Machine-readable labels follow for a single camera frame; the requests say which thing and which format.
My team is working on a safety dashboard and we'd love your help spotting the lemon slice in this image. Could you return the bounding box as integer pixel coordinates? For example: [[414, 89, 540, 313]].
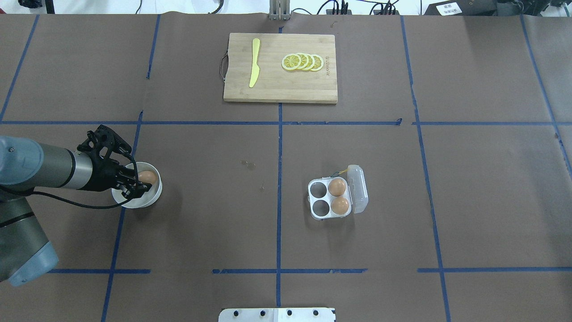
[[309, 54, 324, 72], [296, 52, 311, 71], [302, 54, 315, 71], [281, 54, 302, 71]]

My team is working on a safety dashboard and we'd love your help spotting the clear plastic egg box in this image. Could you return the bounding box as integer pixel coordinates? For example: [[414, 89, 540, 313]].
[[307, 165, 369, 220]]

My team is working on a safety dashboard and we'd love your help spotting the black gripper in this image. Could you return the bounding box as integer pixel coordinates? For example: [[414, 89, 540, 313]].
[[77, 125, 153, 200]]

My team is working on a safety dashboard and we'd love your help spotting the bamboo cutting board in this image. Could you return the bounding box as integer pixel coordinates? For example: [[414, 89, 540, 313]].
[[223, 33, 338, 104]]

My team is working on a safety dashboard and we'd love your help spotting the yellow plastic knife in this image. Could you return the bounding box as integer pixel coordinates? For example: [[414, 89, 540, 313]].
[[249, 38, 261, 88]]

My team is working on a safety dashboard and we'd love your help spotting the brown egg in box far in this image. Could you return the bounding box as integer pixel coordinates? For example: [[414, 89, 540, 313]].
[[328, 178, 346, 197]]

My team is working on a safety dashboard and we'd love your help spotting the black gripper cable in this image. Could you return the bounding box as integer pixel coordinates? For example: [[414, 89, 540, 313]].
[[0, 152, 140, 210]]

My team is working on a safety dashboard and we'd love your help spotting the aluminium frame post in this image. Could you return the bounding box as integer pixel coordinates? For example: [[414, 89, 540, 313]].
[[269, 0, 291, 21]]

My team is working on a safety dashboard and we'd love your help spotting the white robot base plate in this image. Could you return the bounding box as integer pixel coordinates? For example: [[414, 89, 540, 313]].
[[218, 307, 336, 322]]

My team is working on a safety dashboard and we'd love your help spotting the brown egg from bowl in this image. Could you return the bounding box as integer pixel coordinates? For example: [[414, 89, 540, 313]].
[[138, 170, 159, 185]]

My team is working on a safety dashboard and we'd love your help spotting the brown egg in box near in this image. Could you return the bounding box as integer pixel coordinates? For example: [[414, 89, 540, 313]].
[[331, 196, 351, 216]]

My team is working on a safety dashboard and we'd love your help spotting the lemon slice front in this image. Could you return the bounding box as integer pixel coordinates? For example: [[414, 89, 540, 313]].
[[281, 54, 302, 71]]

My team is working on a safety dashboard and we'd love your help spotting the brown egg in box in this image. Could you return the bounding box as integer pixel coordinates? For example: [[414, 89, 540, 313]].
[[331, 196, 351, 216], [328, 178, 346, 197]]

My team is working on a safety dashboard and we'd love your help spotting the white bowl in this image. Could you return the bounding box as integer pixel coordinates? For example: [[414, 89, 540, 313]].
[[111, 161, 163, 209]]

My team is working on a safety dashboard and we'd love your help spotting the lemon slice back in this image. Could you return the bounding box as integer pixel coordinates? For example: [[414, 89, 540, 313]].
[[309, 54, 324, 72]]

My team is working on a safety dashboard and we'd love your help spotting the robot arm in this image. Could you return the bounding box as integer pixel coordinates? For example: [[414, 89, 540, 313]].
[[0, 125, 156, 287]]

